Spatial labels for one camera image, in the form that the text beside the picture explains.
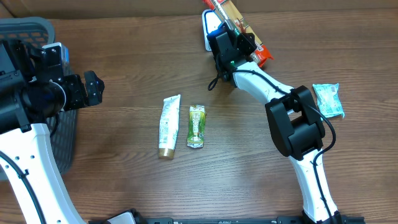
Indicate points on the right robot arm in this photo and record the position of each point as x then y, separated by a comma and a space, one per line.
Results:
296, 126

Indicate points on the white cream tube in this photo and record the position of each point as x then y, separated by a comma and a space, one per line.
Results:
169, 127

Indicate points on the teal wet wipes pack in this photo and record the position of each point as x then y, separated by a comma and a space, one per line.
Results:
328, 101

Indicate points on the orange noodle package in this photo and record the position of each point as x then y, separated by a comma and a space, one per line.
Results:
226, 11

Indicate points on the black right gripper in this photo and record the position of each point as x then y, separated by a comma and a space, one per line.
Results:
247, 42

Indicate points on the dark grey plastic basket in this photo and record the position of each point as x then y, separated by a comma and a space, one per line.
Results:
39, 32

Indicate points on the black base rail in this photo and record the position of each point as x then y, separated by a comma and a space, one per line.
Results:
134, 217

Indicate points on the white barcode scanner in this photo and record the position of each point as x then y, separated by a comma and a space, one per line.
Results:
210, 23

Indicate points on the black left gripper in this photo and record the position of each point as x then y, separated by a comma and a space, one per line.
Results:
81, 98

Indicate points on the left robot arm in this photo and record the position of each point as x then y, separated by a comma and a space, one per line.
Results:
34, 87

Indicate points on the green snack pouch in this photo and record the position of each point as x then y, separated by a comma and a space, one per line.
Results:
196, 126

